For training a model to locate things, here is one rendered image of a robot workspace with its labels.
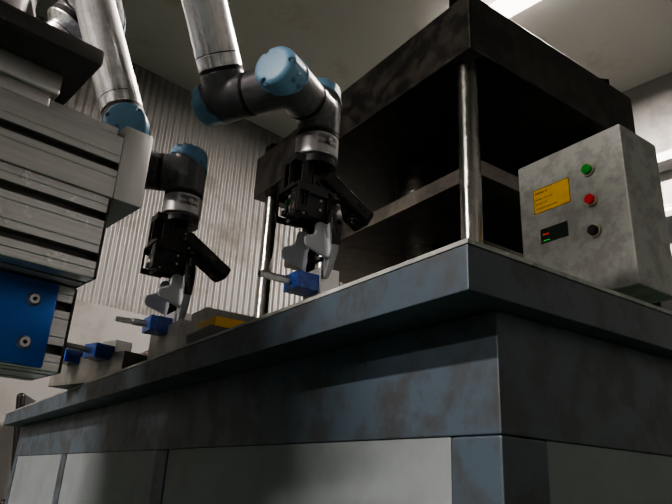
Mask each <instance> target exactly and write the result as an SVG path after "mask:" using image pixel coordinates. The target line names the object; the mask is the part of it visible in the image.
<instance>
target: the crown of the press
mask: <svg viewBox="0 0 672 504"><path fill-rule="evenodd" d="M465 61H471V62H474V63H476V64H477V70H478V97H479V124H480V151H481V160H482V161H484V162H486V163H489V164H491V165H493V166H495V167H497V168H500V169H502V170H504V171H506V172H508V173H510V174H513V175H515V176H517V177H519V175H518V170H519V169H521V168H523V167H525V166H527V165H529V164H532V163H534V162H536V161H538V160H540V159H542V158H545V157H547V156H549V155H551V154H553V153H556V152H558V151H560V150H562V149H564V148H567V147H569V146H571V145H573V144H575V143H578V142H580V141H582V140H584V139H586V138H588V137H591V136H593V135H595V134H597V133H599V132H602V131H604V130H606V129H608V128H610V127H613V126H615V125H617V124H620V125H622V126H624V127H625V128H627V129H628V130H630V131H632V132H633V133H635V134H636V132H635V125H634V118H633V111H632V104H631V99H630V98H629V97H628V96H626V95H625V94H623V93H622V92H620V91H619V90H617V89H615V88H614V87H612V86H611V85H610V84H609V79H603V78H599V77H597V76H596V75H594V74H593V73H591V72H590V71H588V70H586V69H585V68H583V67H582V66H580V65H579V64H577V63H576V62H574V61H573V60H571V59H570V58H568V57H567V56H565V55H564V54H562V53H561V52H559V51H557V50H556V49H554V48H553V47H551V46H550V45H548V44H547V43H545V42H544V41H542V40H541V39H539V38H538V37H536V36H535V35H533V34H532V33H530V32H528V31H527V30H525V29H524V28H522V27H521V26H519V25H518V24H516V23H515V22H513V21H512V20H510V19H509V18H507V17H506V16H504V15H502V14H501V13H499V12H498V11H496V10H495V9H493V8H492V7H490V6H489V5H487V4H486V3H484V2H483V1H481V0H449V8H448V9H447V10H445V11H444V12H443V13H442V14H440V15H439V16H438V17H437V18H435V19H434V20H433V21H432V22H430V23H429V24H428V25H427V26H425V27H424V28H423V29H421V30H420V31H419V32H418V33H416V34H415V35H414V36H413V37H411V38H410V39H409V40H408V41H406V42H405V43H404V44H403V45H401V46H400V47H399V48H398V49H396V50H395V51H394V52H393V53H391V54H390V55H389V56H387V57H386V58H385V59H384V60H382V61H381V62H380V63H379V64H377V65H376V66H375V67H374V68H372V69H371V70H370V71H369V72H367V73H366V74H365V75H364V76H362V77H361V78H360V79H359V80H357V81H356V82H355V83H354V84H352V85H351V86H350V87H348V88H347V89H346V90H345V91H343V92H342V93H341V102H342V111H341V116H340V133H339V148H338V163H337V167H336V174H335V175H336V176H337V177H338V178H339V179H340V180H341V181H342V182H343V183H344V184H345V185H346V186H347V187H348V188H349V189H350V190H351V191H352V192H353V193H354V194H355V195H356V196H357V197H358V198H359V199H360V200H361V201H362V202H363V203H364V204H365V206H366V207H367V208H368V209H369V210H370V211H371V212H374V211H376V210H378V209H380V208H382V207H384V206H386V205H388V204H390V203H392V202H394V201H396V200H398V199H400V198H402V197H404V196H406V195H408V194H410V193H412V192H414V191H416V190H418V189H420V188H422V187H424V186H426V185H428V184H430V183H432V182H434V181H436V180H438V179H440V178H442V177H444V176H446V175H448V174H450V173H452V172H454V171H456V170H458V169H459V152H458V108H457V66H458V65H459V64H460V63H462V62H465ZM296 134H297V129H296V130H294V131H293V132H292V133H291V134H289V135H288V136H287V137H286V138H284V139H283V140H282V141H281V142H279V143H278V144H275V143H271V144H270V145H269V146H268V147H266V152H265V154H264V155H263V156H262V157H260V158H259V159H258V160H257V168H256V178H255V187H254V196H253V199H255V200H258V201H261V202H264V203H265V197H266V196H267V195H275V196H277V194H278V193H280V192H281V191H282V190H283V180H284V169H285V159H287V158H289V157H291V156H292V155H293V154H294V153H295V145H296Z"/></svg>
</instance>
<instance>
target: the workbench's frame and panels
mask: <svg viewBox="0 0 672 504"><path fill-rule="evenodd" d="M4 425H5V426H17V427H21V430H20V434H19V439H18V443H17V448H16V452H15V457H14V462H13V466H12V471H11V475H10V480H9V484H8V489H7V493H6V498H5V502H4V504H672V316H670V315H667V314H665V313H662V312H659V311H656V310H653V309H650V308H648V307H645V306H642V305H639V304H636V303H633V302H631V301H628V300H625V299H622V298H619V297H616V296H614V295H611V294H608V293H605V292H602V291H599V290H597V289H594V288H591V287H588V286H585V285H582V284H580V283H577V282H574V281H571V280H568V279H565V278H563V277H560V276H557V275H554V274H551V273H548V272H546V271H543V270H540V269H537V268H534V267H531V266H529V265H526V264H523V263H520V262H517V261H514V260H512V259H509V258H506V257H503V256H500V255H497V254H495V253H492V252H489V251H486V250H483V249H480V248H478V247H475V246H472V245H469V244H466V245H463V246H461V247H458V248H455V249H452V250H450V251H447V252H444V253H442V254H439V255H436V256H434V257H431V258H428V259H425V260H423V261H420V262H417V263H415V264H412V265H409V266H407V267H404V268H401V269H398V270H396V271H393V272H390V273H388V274H385V275H382V276H379V277H377V278H374V279H371V280H369V281H366V282H363V283H361V284H358V285H355V286H352V287H350V288H347V289H344V290H342V291H339V292H336V293H333V294H331V295H328V296H325V297H323V298H320V299H317V300H315V301H312V302H309V303H306V304H304V305H301V306H298V307H296V308H293V309H290V310H287V311H285V312H282V313H279V314H277V315H274V316H271V317H269V318H266V319H263V320H260V321H258V322H255V323H252V324H250V325H247V326H244V327H241V328H239V329H236V330H233V331H231V332H228V333H225V334H223V335H220V336H217V337H214V338H212V339H209V340H206V341H204V342H201V343H198V344H196V345H193V346H190V347H187V348H185V349H182V350H179V351H177V352H174V353H171V354H168V355H166V356H163V357H160V358H158V359H155V360H152V361H150V362H147V363H144V364H141V365H139V366H136V367H133V368H131V369H128V370H125V371H122V372H120V373H117V374H114V375H112V376H109V377H106V378H104V379H101V380H98V381H95V382H93V383H90V384H87V385H85V386H82V387H79V388H76V389H74V390H71V391H68V392H66V393H63V394H60V395H58V396H55V397H52V398H49V399H47V400H44V401H41V402H39V403H36V404H33V405H30V406H28V407H25V408H22V409H20V410H17V411H14V412H12V413H9V414H6V417H5V421H4Z"/></svg>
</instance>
